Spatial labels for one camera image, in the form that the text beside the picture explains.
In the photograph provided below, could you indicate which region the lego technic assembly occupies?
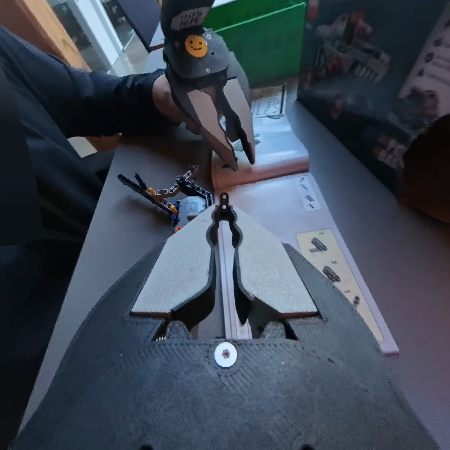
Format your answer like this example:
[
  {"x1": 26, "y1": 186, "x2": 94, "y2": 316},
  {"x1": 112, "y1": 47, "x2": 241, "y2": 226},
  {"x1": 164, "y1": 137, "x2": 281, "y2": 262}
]
[{"x1": 118, "y1": 165, "x2": 214, "y2": 233}]

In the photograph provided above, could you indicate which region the person's dark clothed body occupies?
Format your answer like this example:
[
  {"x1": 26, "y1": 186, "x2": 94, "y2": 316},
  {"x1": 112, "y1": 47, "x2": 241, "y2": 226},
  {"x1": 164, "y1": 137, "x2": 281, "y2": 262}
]
[{"x1": 0, "y1": 25, "x2": 120, "y2": 450}]

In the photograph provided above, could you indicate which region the person's left hand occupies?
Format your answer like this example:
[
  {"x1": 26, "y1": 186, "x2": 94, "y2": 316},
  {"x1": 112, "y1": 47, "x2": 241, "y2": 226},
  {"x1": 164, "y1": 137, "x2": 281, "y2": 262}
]
[{"x1": 153, "y1": 73, "x2": 205, "y2": 138}]

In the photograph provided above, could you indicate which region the lego instruction booklet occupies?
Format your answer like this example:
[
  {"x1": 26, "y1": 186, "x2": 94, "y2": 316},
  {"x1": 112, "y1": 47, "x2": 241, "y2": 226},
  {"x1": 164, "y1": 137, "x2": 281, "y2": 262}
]
[{"x1": 210, "y1": 84, "x2": 400, "y2": 356}]

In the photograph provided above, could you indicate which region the green box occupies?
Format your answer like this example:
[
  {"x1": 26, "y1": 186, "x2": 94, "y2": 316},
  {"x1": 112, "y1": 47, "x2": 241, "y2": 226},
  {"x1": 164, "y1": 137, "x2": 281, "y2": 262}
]
[{"x1": 204, "y1": 0, "x2": 308, "y2": 88}]

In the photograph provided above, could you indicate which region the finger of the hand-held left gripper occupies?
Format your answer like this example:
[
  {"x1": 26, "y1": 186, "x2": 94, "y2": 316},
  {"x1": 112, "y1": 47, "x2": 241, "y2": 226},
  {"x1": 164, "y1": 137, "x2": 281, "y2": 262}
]
[
  {"x1": 221, "y1": 51, "x2": 256, "y2": 165},
  {"x1": 168, "y1": 72, "x2": 239, "y2": 172}
]

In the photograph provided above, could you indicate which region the person's left forearm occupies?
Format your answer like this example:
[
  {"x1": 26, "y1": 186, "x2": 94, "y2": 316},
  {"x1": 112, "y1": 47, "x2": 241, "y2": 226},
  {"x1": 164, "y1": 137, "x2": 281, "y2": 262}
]
[{"x1": 53, "y1": 67, "x2": 166, "y2": 138}]

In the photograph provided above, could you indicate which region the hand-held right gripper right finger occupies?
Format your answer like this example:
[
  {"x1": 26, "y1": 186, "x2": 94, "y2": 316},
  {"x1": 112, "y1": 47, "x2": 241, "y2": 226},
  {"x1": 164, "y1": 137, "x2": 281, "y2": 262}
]
[{"x1": 225, "y1": 206, "x2": 319, "y2": 326}]

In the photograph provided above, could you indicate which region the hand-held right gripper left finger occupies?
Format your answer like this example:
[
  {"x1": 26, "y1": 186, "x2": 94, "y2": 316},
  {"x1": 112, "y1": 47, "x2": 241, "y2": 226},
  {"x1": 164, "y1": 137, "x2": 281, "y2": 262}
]
[{"x1": 131, "y1": 206, "x2": 220, "y2": 333}]

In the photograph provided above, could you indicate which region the dark lego set box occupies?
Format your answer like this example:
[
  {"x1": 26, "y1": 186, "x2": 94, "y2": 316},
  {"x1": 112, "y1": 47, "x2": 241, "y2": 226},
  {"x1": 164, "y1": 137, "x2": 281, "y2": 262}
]
[{"x1": 297, "y1": 0, "x2": 450, "y2": 225}]

